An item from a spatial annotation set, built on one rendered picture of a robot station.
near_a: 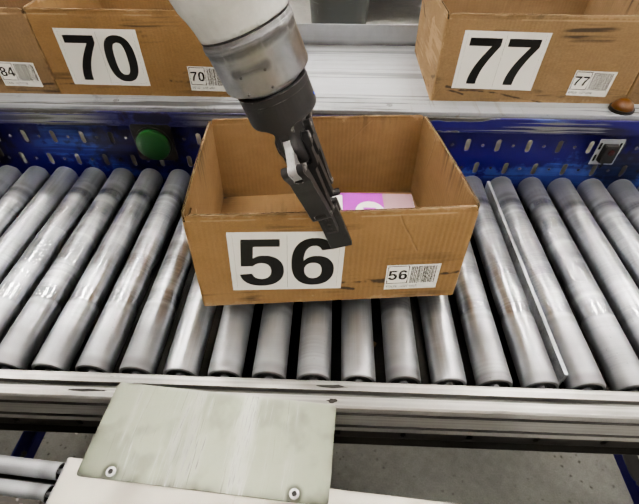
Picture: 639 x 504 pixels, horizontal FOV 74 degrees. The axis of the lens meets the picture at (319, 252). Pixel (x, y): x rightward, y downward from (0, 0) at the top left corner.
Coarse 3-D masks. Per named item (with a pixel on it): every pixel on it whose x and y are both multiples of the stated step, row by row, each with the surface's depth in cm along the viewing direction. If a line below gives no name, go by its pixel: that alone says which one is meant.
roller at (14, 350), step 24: (120, 168) 95; (120, 192) 91; (96, 216) 84; (72, 240) 78; (96, 240) 82; (72, 264) 75; (48, 288) 71; (72, 288) 75; (24, 312) 67; (48, 312) 69; (24, 336) 64; (0, 360) 61; (24, 360) 63
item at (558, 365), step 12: (492, 192) 89; (492, 204) 89; (504, 228) 82; (504, 240) 82; (516, 252) 77; (516, 264) 76; (528, 276) 73; (528, 288) 72; (528, 300) 71; (540, 312) 68; (540, 324) 67; (552, 336) 64; (552, 348) 63; (552, 360) 63; (564, 372) 60
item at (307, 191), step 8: (296, 168) 43; (304, 168) 43; (288, 176) 44; (304, 176) 44; (312, 176) 46; (296, 184) 46; (304, 184) 46; (312, 184) 46; (296, 192) 47; (304, 192) 47; (312, 192) 47; (320, 192) 48; (304, 200) 48; (312, 200) 48; (320, 200) 48; (304, 208) 49; (312, 208) 49; (320, 208) 49; (328, 208) 50; (312, 216) 50; (328, 216) 50
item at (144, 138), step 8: (144, 136) 88; (152, 136) 88; (160, 136) 88; (136, 144) 90; (144, 144) 89; (152, 144) 89; (160, 144) 89; (168, 144) 90; (144, 152) 91; (152, 152) 90; (160, 152) 90; (168, 152) 91
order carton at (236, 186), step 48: (240, 144) 79; (336, 144) 80; (384, 144) 81; (432, 144) 74; (192, 192) 60; (240, 192) 85; (288, 192) 86; (384, 192) 87; (432, 192) 74; (192, 240) 56; (384, 240) 58; (432, 240) 59; (336, 288) 64; (432, 288) 66
